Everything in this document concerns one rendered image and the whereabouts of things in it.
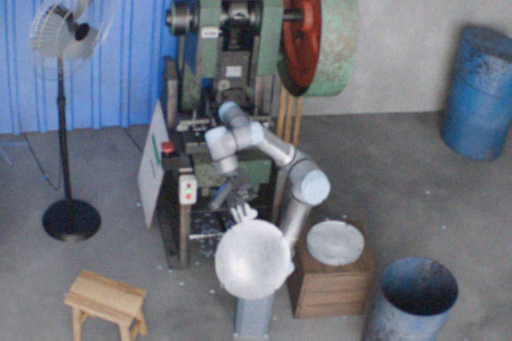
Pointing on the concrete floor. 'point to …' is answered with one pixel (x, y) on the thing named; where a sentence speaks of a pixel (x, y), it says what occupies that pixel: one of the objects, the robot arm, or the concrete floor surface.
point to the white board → (150, 170)
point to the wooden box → (329, 280)
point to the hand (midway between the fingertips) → (244, 227)
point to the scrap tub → (411, 301)
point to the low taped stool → (106, 303)
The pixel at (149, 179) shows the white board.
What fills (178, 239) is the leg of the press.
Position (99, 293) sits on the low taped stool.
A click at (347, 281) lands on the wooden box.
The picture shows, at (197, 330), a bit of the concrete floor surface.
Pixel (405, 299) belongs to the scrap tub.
